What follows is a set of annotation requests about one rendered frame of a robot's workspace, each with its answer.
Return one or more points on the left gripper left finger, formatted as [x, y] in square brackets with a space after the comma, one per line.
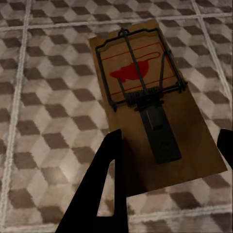
[81, 215]

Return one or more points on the mousetrap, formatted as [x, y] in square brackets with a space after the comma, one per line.
[165, 139]

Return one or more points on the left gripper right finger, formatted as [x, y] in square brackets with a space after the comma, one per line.
[225, 145]

